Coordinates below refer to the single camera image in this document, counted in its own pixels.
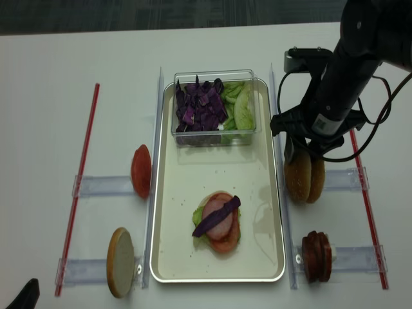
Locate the white meat pusher block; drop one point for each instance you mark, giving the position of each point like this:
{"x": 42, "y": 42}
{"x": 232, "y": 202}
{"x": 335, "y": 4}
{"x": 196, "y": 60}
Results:
{"x": 333, "y": 253}

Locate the bun bottom upright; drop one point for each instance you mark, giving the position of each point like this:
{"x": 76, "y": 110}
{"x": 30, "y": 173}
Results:
{"x": 120, "y": 264}

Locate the sliced meat patties stack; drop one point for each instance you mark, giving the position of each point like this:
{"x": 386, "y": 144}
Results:
{"x": 317, "y": 257}

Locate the left red rail strip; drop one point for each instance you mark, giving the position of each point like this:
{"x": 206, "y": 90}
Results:
{"x": 62, "y": 265}

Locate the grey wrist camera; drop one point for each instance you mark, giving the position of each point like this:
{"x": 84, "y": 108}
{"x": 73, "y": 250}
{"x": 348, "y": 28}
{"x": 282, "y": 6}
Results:
{"x": 306, "y": 60}

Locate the green lettuce leaves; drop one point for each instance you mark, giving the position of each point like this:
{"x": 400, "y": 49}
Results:
{"x": 236, "y": 98}

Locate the white metal tray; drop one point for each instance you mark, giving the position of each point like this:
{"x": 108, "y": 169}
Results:
{"x": 184, "y": 178}

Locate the clear plastic container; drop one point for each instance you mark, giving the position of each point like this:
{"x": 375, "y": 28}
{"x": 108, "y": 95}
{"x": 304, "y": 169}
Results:
{"x": 221, "y": 136}

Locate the purple cabbage strip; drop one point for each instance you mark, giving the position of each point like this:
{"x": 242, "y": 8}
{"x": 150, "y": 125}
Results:
{"x": 217, "y": 216}

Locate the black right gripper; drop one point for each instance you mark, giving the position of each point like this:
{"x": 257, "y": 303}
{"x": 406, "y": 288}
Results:
{"x": 320, "y": 136}

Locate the clear tomato pusher track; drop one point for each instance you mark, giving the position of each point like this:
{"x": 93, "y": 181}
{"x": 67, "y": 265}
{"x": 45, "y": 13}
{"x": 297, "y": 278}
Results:
{"x": 90, "y": 186}

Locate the clear right guide rail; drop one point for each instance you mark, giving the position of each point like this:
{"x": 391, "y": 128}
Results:
{"x": 283, "y": 197}

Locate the ham slice on stack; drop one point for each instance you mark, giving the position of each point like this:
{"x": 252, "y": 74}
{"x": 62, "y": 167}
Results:
{"x": 222, "y": 228}

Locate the tomato slices upright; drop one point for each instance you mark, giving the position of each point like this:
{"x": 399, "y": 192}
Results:
{"x": 141, "y": 169}

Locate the right red rail strip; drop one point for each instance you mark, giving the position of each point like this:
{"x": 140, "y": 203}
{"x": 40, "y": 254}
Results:
{"x": 371, "y": 222}

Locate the clear guide rail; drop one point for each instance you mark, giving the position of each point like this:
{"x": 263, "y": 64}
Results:
{"x": 283, "y": 197}
{"x": 153, "y": 180}

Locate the clear meat pusher track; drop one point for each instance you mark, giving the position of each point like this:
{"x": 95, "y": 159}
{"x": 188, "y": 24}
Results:
{"x": 353, "y": 265}

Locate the clear left guide rail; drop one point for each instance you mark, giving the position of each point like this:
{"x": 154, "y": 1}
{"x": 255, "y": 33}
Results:
{"x": 153, "y": 180}

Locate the clear bread pusher track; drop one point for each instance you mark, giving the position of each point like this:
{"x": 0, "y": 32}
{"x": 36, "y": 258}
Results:
{"x": 72, "y": 272}

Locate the purple cabbage pieces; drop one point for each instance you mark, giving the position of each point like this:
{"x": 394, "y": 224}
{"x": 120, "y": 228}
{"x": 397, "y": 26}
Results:
{"x": 199, "y": 106}

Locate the lettuce leaf on stack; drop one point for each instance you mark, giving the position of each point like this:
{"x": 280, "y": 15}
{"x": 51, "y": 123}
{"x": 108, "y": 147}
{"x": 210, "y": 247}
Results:
{"x": 196, "y": 219}

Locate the black left gripper tip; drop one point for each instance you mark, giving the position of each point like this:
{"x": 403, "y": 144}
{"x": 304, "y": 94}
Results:
{"x": 27, "y": 297}

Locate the sesame bun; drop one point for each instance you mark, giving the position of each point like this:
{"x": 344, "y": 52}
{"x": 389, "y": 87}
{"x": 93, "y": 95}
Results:
{"x": 317, "y": 180}
{"x": 298, "y": 177}

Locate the red rail strip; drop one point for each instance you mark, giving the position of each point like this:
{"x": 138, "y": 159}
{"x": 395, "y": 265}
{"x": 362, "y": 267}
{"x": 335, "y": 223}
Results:
{"x": 62, "y": 265}
{"x": 371, "y": 222}

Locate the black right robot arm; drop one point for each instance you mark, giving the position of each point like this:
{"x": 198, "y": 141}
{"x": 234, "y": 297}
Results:
{"x": 371, "y": 32}

